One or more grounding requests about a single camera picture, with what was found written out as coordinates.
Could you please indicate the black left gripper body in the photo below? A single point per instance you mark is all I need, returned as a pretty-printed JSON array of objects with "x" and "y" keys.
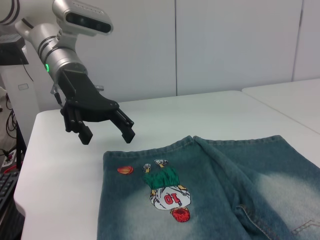
[{"x": 87, "y": 97}]

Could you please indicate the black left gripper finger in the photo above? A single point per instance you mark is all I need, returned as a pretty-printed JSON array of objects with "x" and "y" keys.
[
  {"x": 126, "y": 130},
  {"x": 80, "y": 128}
]

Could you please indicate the blue denim shorts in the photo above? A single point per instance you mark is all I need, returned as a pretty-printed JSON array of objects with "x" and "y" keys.
[{"x": 212, "y": 195}]

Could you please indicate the black stand pole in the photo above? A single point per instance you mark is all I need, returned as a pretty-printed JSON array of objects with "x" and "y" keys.
[{"x": 20, "y": 145}]

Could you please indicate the white power strip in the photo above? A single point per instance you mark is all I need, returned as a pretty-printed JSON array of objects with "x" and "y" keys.
[{"x": 8, "y": 158}]

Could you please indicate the black monitor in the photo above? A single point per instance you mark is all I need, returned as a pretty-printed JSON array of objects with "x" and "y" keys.
[{"x": 11, "y": 51}]

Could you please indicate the black computer keyboard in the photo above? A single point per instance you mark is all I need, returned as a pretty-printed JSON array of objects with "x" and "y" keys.
[{"x": 7, "y": 186}]

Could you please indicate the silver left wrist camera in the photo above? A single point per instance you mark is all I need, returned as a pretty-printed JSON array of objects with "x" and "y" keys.
[{"x": 85, "y": 17}]

